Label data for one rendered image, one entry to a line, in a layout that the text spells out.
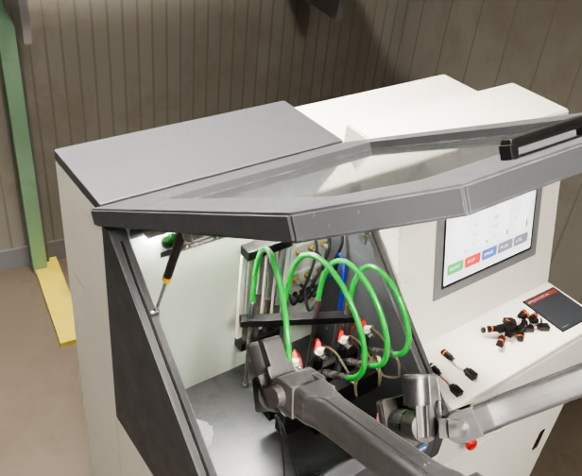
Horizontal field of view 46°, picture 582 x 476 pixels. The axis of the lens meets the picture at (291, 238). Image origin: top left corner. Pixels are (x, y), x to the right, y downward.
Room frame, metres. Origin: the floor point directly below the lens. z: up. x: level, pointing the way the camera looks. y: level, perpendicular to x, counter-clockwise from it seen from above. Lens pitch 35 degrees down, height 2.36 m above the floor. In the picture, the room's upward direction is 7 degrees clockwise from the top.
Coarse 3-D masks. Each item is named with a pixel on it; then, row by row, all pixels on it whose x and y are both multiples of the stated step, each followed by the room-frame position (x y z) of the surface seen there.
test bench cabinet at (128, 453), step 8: (120, 424) 1.24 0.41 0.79; (120, 432) 1.24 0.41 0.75; (120, 440) 1.24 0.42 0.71; (128, 440) 1.20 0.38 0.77; (120, 448) 1.25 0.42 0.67; (128, 448) 1.20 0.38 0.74; (120, 456) 1.25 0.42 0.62; (128, 456) 1.20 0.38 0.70; (136, 456) 1.16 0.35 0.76; (120, 464) 1.25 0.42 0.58; (128, 464) 1.20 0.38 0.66; (136, 464) 1.16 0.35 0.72; (144, 464) 1.12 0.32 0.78; (128, 472) 1.21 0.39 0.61; (136, 472) 1.16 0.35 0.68; (144, 472) 1.13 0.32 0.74
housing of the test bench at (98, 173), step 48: (384, 96) 2.10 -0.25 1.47; (432, 96) 2.15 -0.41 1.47; (96, 144) 1.52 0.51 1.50; (144, 144) 1.55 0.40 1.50; (192, 144) 1.58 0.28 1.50; (240, 144) 1.61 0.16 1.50; (288, 144) 1.64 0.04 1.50; (96, 192) 1.30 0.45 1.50; (144, 192) 1.33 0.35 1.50; (96, 240) 1.29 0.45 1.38; (96, 288) 1.31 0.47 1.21; (96, 336) 1.33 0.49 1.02; (96, 384) 1.36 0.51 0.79; (96, 432) 1.39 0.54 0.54
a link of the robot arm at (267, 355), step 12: (276, 336) 0.88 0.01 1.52; (252, 348) 0.86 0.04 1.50; (264, 348) 0.85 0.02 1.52; (276, 348) 0.86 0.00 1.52; (252, 360) 0.85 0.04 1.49; (264, 360) 0.85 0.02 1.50; (276, 360) 0.84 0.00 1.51; (264, 372) 0.83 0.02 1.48; (276, 372) 0.82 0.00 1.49; (288, 372) 0.83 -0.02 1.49; (276, 384) 0.78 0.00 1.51; (276, 396) 0.76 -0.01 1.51
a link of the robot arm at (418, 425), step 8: (416, 408) 0.89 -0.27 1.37; (424, 408) 0.90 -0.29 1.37; (432, 408) 0.90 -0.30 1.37; (408, 416) 0.90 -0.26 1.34; (416, 416) 0.88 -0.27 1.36; (424, 416) 0.88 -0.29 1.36; (432, 416) 0.89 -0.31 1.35; (408, 424) 0.88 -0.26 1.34; (416, 424) 0.87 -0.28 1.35; (424, 424) 0.88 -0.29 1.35; (432, 424) 0.88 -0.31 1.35; (408, 432) 0.87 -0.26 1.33; (416, 432) 0.87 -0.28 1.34; (424, 432) 0.87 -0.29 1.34; (432, 432) 0.87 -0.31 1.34; (416, 440) 0.86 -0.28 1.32; (424, 440) 0.86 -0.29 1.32; (432, 440) 0.86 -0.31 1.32
